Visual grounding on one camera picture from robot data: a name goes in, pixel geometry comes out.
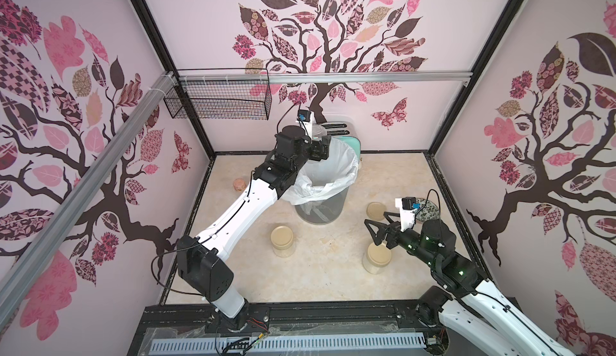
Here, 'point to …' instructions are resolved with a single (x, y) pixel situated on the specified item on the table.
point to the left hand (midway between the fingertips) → (318, 138)
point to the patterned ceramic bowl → (428, 211)
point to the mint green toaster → (340, 127)
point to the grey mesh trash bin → (322, 212)
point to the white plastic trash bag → (342, 161)
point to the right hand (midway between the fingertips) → (377, 216)
